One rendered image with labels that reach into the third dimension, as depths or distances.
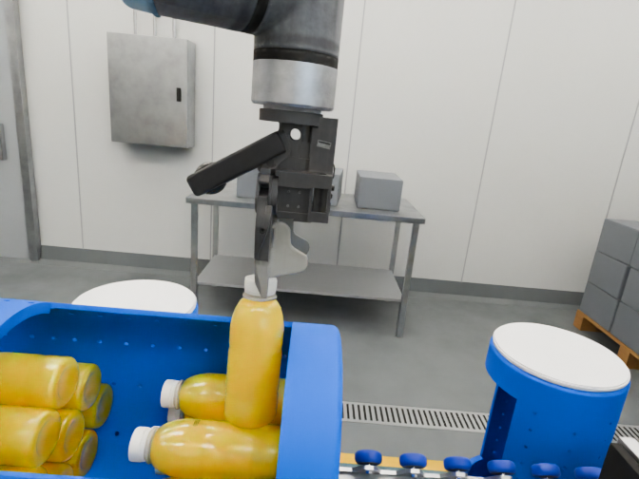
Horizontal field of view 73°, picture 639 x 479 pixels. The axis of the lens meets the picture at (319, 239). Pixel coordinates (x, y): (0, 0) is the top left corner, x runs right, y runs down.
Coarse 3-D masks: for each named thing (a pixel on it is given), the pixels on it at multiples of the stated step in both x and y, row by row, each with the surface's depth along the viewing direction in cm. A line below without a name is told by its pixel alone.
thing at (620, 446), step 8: (624, 440) 64; (632, 440) 64; (616, 448) 63; (624, 448) 63; (632, 448) 62; (608, 456) 64; (616, 456) 62; (624, 456) 61; (632, 456) 62; (608, 464) 64; (616, 464) 62; (624, 464) 61; (632, 464) 60; (600, 472) 65; (608, 472) 64; (616, 472) 62; (624, 472) 61; (632, 472) 59
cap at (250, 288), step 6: (246, 276) 53; (252, 276) 53; (246, 282) 51; (252, 282) 51; (270, 282) 51; (276, 282) 52; (246, 288) 51; (252, 288) 51; (270, 288) 51; (276, 288) 53; (252, 294) 51; (258, 294) 51; (270, 294) 52
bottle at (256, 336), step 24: (240, 312) 51; (264, 312) 51; (240, 336) 51; (264, 336) 50; (240, 360) 51; (264, 360) 51; (240, 384) 51; (264, 384) 52; (240, 408) 52; (264, 408) 52
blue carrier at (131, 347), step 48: (0, 336) 51; (48, 336) 69; (96, 336) 69; (144, 336) 68; (192, 336) 68; (288, 336) 67; (336, 336) 55; (144, 384) 71; (288, 384) 48; (336, 384) 48; (96, 432) 69; (288, 432) 45; (336, 432) 45
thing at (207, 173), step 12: (276, 132) 46; (252, 144) 46; (264, 144) 46; (276, 144) 46; (228, 156) 46; (240, 156) 46; (252, 156) 46; (264, 156) 46; (276, 156) 46; (204, 168) 47; (216, 168) 47; (228, 168) 47; (240, 168) 47; (252, 168) 47; (192, 180) 47; (204, 180) 47; (216, 180) 47; (228, 180) 47; (204, 192) 47; (216, 192) 49
